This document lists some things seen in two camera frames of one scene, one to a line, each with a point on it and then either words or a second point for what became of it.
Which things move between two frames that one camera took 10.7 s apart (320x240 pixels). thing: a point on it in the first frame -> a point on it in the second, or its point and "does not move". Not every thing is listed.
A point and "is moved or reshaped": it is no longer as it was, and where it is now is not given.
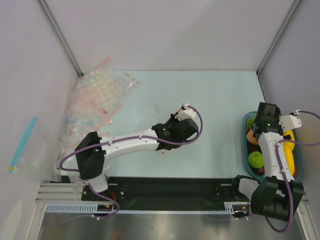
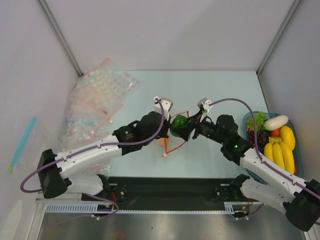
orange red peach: [251, 138] is moved or reshaped
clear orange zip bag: [175, 133] does not move
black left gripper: [172, 119] -> [166, 125]
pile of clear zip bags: [96, 97] does not move
